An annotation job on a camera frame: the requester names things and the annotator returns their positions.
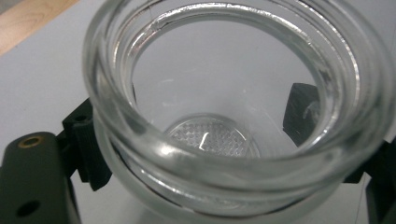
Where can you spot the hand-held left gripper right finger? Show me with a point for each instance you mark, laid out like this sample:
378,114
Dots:
300,112

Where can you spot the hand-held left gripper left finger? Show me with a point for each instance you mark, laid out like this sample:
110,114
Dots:
87,149

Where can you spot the clear glass jar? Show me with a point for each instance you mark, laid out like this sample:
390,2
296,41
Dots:
218,124

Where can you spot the wooden table edge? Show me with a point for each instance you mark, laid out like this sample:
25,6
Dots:
28,18

